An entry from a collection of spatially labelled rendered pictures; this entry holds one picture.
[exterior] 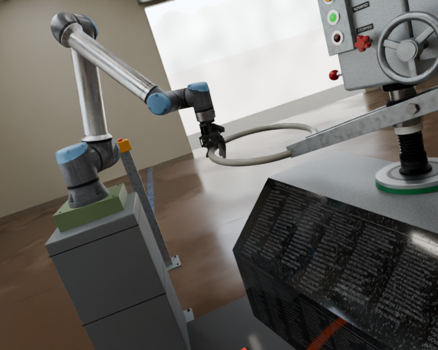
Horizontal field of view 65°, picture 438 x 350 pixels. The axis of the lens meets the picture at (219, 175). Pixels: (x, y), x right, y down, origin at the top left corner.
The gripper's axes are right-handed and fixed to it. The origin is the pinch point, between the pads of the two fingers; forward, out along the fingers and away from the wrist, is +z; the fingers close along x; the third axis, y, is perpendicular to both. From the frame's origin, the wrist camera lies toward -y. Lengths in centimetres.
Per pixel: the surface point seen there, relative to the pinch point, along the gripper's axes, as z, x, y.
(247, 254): 27, 22, 38
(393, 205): -2, 74, 51
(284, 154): -6.6, 38.1, 19.3
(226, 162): -6.9, 15.4, 23.3
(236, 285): 98, -22, -21
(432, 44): -39, 83, 47
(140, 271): 36, -32, 42
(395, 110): -23, 76, 38
